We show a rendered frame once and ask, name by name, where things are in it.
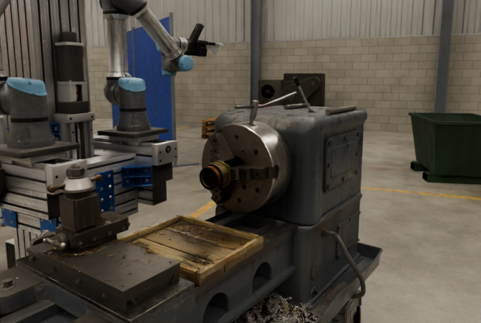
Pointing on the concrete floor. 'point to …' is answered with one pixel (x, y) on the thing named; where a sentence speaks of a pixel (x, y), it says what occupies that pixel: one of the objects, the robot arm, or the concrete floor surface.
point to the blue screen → (152, 81)
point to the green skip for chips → (447, 147)
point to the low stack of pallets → (207, 127)
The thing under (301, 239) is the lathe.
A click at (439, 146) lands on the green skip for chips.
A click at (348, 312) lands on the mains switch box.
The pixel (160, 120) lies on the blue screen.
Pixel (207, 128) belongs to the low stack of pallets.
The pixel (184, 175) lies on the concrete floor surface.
